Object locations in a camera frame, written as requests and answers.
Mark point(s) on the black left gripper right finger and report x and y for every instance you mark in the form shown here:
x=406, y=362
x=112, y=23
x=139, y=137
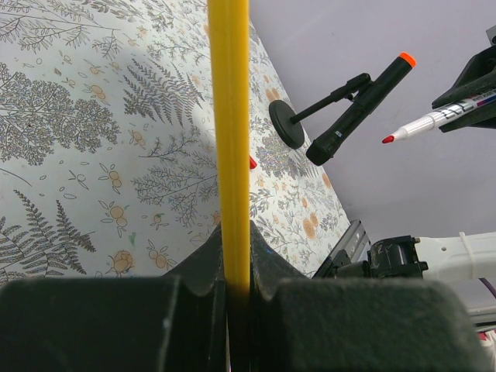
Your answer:
x=303, y=324

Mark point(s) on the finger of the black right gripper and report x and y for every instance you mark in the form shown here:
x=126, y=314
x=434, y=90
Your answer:
x=483, y=117
x=477, y=76

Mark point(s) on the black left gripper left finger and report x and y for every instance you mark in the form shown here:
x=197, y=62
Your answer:
x=175, y=322

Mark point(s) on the red whiteboard marker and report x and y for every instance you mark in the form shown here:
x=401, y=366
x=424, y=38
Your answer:
x=442, y=116

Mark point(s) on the yellow framed whiteboard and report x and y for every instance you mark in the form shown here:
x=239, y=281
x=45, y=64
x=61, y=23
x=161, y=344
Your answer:
x=230, y=49

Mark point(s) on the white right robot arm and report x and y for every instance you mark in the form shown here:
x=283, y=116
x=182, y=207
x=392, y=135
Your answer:
x=451, y=259

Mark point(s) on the black orange-tipped flashlight on stand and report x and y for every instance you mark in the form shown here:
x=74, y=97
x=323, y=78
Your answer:
x=364, y=93

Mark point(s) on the floral patterned tablecloth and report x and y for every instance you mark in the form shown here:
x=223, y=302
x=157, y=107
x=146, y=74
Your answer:
x=108, y=158

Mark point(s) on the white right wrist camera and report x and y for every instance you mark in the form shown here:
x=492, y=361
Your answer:
x=491, y=35

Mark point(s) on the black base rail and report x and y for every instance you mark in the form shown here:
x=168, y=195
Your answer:
x=351, y=248

